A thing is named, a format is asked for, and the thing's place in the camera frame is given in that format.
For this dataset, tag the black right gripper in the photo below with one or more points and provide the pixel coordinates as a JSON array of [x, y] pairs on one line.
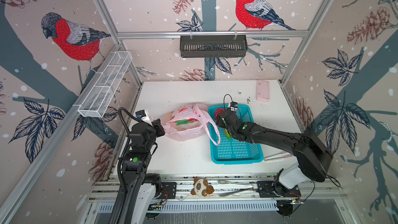
[[220, 121]]

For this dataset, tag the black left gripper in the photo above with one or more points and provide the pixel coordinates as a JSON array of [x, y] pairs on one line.
[[156, 125]]

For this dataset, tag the teal plastic basket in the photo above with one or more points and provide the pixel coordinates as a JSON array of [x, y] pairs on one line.
[[231, 151]]

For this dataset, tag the pink plastic bag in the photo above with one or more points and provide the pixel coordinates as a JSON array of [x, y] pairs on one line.
[[189, 122]]

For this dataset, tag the red dragon fruit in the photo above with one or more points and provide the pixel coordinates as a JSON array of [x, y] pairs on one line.
[[218, 113]]

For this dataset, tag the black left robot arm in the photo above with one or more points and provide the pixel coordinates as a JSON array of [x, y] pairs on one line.
[[137, 187]]

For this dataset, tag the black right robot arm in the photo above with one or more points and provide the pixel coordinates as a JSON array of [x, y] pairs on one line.
[[313, 157]]

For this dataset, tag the pink white tweezers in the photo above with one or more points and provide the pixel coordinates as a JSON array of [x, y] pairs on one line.
[[281, 155]]

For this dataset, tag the metal tongs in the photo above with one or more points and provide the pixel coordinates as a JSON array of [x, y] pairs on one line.
[[247, 187]]

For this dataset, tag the brown white plush toy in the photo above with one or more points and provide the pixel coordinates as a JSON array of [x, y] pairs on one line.
[[202, 187]]

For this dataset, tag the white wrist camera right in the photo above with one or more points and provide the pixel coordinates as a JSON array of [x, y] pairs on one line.
[[233, 106]]

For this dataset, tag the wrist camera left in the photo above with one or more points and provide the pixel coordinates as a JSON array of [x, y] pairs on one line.
[[144, 116]]

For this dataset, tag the white wire mesh shelf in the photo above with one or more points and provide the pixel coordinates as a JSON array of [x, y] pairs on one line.
[[101, 94]]

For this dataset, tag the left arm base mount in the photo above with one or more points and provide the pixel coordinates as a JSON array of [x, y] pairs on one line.
[[168, 191]]

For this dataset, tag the black hanging wire basket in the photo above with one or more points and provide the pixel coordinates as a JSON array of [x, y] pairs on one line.
[[213, 46]]

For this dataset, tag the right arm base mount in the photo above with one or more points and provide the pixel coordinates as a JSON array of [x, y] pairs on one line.
[[268, 189]]

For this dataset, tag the horizontal aluminium frame bar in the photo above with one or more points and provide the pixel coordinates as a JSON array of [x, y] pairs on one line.
[[250, 34]]

